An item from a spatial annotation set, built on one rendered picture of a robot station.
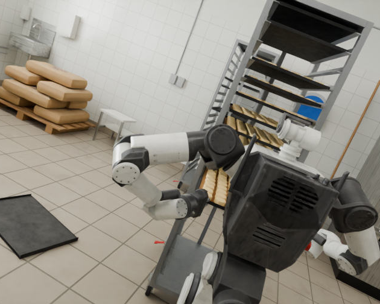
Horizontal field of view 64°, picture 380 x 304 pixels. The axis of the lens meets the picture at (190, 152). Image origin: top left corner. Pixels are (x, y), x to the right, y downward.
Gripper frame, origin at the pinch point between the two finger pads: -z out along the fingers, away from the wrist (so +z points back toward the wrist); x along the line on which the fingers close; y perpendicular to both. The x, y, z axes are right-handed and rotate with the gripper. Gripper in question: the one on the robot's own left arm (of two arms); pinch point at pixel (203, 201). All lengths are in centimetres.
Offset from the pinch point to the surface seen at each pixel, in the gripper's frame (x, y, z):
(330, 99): 58, -16, -50
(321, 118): 49, -15, -50
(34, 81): -37, 339, -100
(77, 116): -63, 298, -145
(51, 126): -76, 283, -104
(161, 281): -72, 21, -32
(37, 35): 11, 453, -147
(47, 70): -17, 331, -108
